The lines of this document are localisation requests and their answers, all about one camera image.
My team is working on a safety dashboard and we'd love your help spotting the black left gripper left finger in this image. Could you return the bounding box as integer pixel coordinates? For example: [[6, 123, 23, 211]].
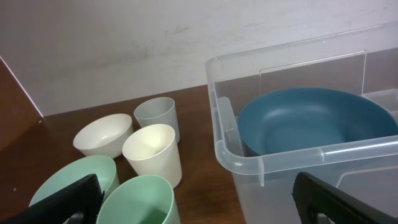
[[1, 174, 104, 224]]

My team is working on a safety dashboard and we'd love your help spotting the cream plastic cup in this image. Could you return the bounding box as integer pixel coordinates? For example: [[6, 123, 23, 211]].
[[122, 124, 182, 188]]

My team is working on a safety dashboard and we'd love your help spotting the white small bowl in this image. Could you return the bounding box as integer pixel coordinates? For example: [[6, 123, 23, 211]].
[[73, 113, 134, 159]]

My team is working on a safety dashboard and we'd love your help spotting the clear plastic storage container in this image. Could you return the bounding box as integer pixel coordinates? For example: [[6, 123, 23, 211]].
[[206, 22, 397, 223]]

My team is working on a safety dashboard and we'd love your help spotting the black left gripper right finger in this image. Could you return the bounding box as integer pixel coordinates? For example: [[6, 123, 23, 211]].
[[292, 172, 397, 224]]

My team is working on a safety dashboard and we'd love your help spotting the mint green plastic cup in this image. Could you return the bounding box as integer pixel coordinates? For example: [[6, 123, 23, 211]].
[[96, 175, 181, 224]]

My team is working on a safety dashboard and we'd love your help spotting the grey plastic cup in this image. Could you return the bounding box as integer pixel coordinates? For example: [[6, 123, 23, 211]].
[[134, 97, 180, 143]]

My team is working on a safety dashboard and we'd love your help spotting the mint green small bowl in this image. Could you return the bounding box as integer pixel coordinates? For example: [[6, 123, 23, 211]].
[[29, 155, 119, 206]]

